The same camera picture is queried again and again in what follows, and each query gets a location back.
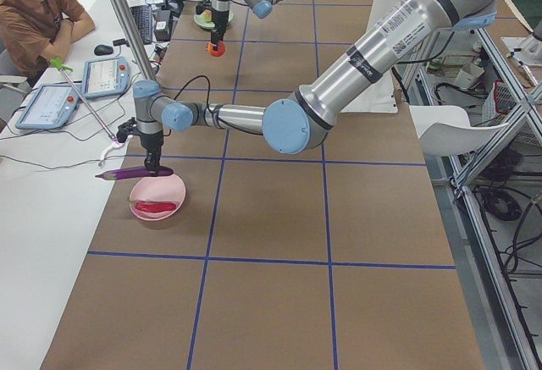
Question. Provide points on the near blue teach pendant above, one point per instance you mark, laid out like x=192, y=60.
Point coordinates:
x=50, y=108

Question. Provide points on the far blue teach pendant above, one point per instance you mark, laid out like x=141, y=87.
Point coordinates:
x=105, y=77

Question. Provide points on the blue teach pendant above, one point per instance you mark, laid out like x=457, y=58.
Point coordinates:
x=105, y=77
x=50, y=108

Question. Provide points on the red pomegranate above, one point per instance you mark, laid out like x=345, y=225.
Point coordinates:
x=216, y=49

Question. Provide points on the purple eggplant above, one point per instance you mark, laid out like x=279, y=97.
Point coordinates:
x=134, y=173

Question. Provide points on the black computer mouse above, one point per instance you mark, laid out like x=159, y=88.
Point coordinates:
x=102, y=50

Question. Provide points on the yellow pink peach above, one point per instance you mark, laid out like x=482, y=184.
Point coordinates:
x=207, y=16

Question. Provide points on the green plate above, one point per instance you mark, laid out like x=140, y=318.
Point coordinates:
x=208, y=26

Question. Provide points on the red chili pepper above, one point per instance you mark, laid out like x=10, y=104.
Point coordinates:
x=153, y=206

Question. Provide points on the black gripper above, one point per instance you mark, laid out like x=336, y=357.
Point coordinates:
x=152, y=145
x=218, y=20

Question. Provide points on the aluminium frame post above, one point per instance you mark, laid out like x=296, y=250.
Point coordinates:
x=132, y=36

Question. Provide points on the metal rod green handle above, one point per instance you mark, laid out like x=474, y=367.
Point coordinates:
x=57, y=63

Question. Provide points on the man in brown shirt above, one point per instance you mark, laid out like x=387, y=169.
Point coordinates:
x=38, y=31

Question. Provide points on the black keyboard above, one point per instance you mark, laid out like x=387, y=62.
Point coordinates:
x=142, y=15

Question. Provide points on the pink plate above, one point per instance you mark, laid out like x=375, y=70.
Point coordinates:
x=160, y=189

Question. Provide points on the white chair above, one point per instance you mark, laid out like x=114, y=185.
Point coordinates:
x=446, y=130

